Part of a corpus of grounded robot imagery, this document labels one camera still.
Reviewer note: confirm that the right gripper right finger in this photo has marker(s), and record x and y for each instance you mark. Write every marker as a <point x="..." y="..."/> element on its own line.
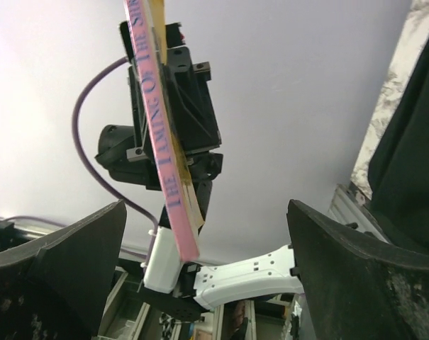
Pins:
<point x="356" y="286"/>

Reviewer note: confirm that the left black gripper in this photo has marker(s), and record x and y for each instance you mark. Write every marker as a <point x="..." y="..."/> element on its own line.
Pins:
<point x="192" y="119"/>

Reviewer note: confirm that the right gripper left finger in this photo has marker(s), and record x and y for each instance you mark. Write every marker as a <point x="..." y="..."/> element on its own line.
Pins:
<point x="56" y="286"/>

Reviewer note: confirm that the black student backpack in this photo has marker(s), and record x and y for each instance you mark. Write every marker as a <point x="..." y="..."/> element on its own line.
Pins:
<point x="399" y="169"/>

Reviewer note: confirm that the illustrated storybook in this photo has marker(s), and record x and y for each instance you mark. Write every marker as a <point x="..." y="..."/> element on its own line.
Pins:
<point x="146" y="26"/>

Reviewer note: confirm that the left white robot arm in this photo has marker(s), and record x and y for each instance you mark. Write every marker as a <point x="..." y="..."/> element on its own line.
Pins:
<point x="184" y="290"/>

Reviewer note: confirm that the aluminium extrusion rail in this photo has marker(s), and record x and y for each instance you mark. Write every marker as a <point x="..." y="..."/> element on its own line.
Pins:
<point x="349" y="207"/>

